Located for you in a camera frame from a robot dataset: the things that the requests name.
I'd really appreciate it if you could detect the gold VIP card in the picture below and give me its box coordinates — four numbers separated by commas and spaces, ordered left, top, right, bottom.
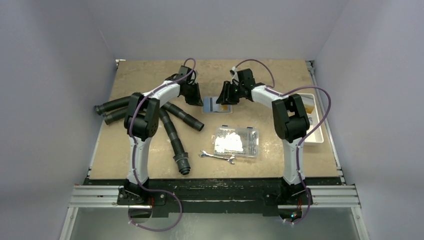
219, 104, 233, 113

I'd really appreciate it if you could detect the white credit card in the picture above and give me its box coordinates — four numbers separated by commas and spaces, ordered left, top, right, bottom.
203, 96, 220, 113

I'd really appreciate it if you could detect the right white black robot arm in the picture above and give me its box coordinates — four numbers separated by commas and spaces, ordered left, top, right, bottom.
216, 67, 310, 204

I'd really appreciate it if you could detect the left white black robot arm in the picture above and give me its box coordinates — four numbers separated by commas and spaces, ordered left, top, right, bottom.
123, 65, 203, 205

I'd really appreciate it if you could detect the stack of cards in tray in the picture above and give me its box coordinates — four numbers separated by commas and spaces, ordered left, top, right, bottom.
304, 104, 315, 125

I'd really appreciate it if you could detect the clear plastic screw box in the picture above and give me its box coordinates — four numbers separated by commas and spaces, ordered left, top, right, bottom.
212, 125, 259, 158

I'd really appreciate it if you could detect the silver open-end wrench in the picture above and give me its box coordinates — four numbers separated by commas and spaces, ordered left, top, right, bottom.
198, 150, 236, 165

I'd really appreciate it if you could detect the white plastic tray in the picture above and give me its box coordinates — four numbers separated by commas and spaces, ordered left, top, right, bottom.
298, 93, 324, 146

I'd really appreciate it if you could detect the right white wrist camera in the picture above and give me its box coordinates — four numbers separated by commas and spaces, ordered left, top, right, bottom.
230, 66, 240, 86

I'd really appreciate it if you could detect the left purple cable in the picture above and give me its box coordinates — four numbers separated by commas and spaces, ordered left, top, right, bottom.
127, 58, 197, 233

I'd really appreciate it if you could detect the purple cable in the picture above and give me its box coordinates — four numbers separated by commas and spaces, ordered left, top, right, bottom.
127, 58, 197, 233
231, 59, 332, 226

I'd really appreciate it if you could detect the black corrugated hose short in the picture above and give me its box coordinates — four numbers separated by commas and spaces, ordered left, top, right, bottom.
162, 102, 205, 132

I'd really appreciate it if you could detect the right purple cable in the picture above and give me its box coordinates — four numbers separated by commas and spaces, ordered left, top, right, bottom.
231, 59, 332, 226

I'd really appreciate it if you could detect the black corrugated hose upper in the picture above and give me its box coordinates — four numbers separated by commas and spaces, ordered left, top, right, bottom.
94, 96, 133, 116

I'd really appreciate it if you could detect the black hose with coupling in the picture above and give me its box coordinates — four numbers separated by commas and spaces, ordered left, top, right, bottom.
158, 108, 192, 176

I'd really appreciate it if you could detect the black corrugated hose lower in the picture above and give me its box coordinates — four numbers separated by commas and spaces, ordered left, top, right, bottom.
102, 107, 128, 126

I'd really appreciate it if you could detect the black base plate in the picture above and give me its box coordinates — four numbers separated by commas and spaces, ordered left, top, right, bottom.
82, 177, 342, 220

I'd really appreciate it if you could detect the aluminium frame rail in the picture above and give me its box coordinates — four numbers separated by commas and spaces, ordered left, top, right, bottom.
59, 185, 370, 240

